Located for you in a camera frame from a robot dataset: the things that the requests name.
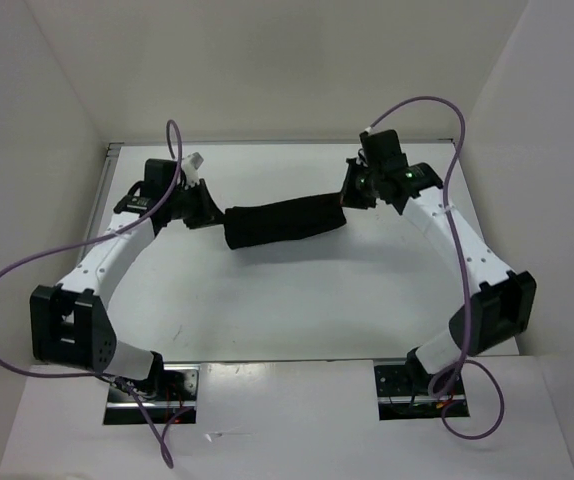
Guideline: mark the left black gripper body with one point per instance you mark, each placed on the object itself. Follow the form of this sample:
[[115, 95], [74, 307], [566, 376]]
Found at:
[[183, 204]]

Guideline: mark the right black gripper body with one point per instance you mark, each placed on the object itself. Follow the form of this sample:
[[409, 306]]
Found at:
[[375, 175]]

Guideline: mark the black skirt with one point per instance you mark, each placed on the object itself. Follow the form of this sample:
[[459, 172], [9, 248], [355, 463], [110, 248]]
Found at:
[[288, 220]]

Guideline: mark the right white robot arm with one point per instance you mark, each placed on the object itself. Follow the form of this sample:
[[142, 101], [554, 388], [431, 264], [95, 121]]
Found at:
[[497, 300]]

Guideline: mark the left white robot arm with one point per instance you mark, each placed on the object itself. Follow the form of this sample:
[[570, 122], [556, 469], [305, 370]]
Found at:
[[70, 324]]

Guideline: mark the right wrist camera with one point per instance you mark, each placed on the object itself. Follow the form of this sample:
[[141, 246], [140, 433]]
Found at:
[[382, 150]]

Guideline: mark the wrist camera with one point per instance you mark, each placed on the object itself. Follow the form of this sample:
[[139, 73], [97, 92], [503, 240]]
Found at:
[[382, 150], [190, 166]]

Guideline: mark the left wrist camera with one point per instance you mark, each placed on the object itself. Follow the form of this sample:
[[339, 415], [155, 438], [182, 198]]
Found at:
[[190, 166]]

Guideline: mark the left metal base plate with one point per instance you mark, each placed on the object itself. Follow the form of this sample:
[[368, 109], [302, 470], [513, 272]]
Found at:
[[178, 394]]

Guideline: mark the metal base plate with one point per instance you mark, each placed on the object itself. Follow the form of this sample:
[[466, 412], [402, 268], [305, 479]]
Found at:
[[398, 399], [178, 394]]

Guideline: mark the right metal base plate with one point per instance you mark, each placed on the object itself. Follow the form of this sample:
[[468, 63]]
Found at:
[[398, 399]]

